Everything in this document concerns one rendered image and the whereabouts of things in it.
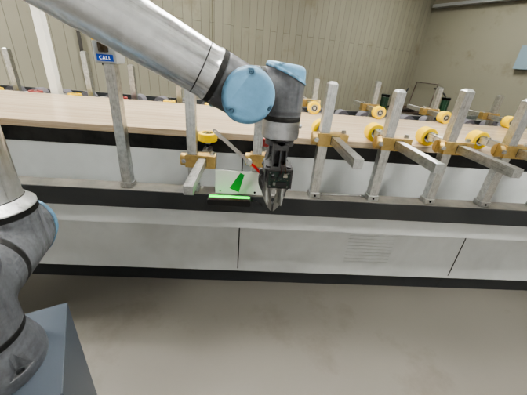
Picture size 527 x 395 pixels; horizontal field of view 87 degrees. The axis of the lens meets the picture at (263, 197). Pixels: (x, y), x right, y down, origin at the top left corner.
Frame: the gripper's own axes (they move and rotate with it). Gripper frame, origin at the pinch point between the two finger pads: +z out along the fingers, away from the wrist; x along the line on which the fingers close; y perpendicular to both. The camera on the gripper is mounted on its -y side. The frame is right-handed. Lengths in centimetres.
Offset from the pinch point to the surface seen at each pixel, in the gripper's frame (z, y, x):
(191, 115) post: -17.3, -33.2, -28.5
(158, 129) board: -7, -52, -47
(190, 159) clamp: -0.9, -32.4, -29.3
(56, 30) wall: -52, -349, -258
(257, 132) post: -12.7, -33.2, -4.5
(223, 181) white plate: 7.5, -32.5, -16.7
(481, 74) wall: -44, -572, 488
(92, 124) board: -7, -52, -74
